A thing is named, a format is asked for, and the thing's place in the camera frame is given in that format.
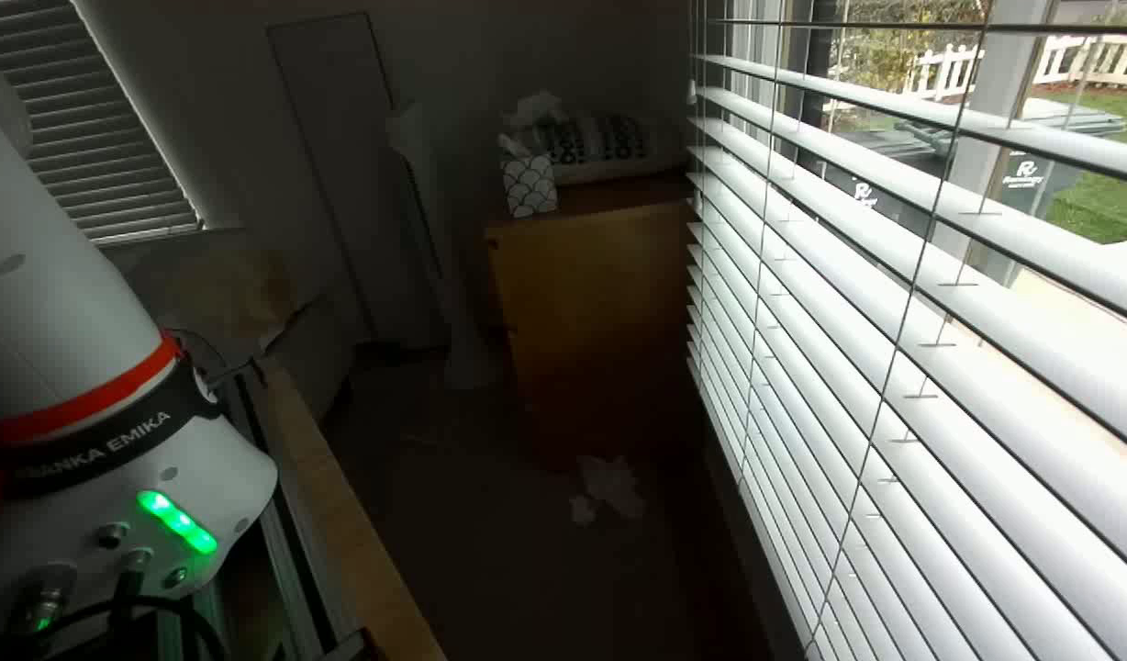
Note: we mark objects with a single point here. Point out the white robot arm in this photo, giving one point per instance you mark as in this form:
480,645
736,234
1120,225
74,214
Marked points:
122,480

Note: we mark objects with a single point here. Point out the wooden dresser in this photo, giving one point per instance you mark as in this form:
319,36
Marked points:
591,314

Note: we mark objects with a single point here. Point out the patterned tissue box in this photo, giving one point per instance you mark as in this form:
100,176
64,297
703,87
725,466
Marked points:
526,176

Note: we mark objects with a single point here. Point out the crumpled tissue on floor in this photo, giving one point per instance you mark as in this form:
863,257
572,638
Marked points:
605,483

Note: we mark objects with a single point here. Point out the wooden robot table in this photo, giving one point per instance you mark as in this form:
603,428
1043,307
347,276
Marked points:
348,553

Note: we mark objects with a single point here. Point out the white window blinds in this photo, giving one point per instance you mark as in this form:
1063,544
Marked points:
920,390

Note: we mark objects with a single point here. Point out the white louvered door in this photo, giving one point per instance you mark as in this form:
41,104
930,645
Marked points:
94,147

